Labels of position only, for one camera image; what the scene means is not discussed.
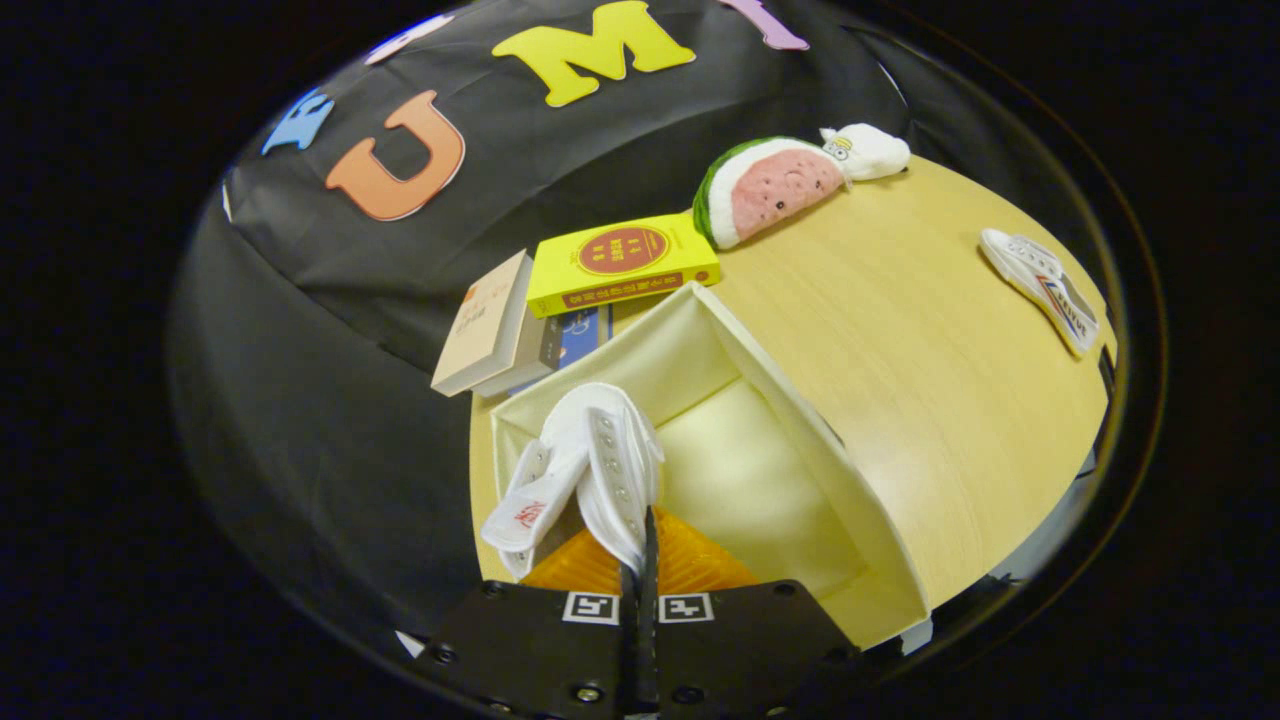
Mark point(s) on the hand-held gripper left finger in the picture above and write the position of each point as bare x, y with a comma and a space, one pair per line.
540, 650

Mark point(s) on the white canvas shoe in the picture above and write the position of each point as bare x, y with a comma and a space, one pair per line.
1040, 280
610, 450

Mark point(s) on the watermelon slice plush toy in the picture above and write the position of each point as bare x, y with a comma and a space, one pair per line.
775, 190

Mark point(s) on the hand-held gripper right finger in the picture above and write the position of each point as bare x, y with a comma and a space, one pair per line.
750, 650

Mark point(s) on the grey book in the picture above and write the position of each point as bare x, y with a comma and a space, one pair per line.
535, 350

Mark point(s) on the cream fabric storage box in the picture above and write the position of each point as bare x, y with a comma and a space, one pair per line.
760, 470

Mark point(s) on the white plush toy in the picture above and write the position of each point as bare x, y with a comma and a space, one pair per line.
870, 152

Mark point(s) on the yellow book red circle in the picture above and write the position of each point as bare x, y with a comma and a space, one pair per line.
620, 262

